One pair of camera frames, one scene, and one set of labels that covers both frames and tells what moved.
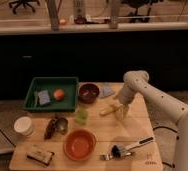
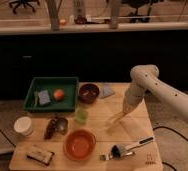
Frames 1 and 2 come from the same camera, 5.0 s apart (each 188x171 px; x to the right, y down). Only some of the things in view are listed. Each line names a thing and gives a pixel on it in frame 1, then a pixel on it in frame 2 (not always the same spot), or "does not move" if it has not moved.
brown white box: (43, 157) does not move
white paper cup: (23, 125) does not move
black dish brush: (118, 150) does not move
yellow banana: (111, 109) → (116, 118)
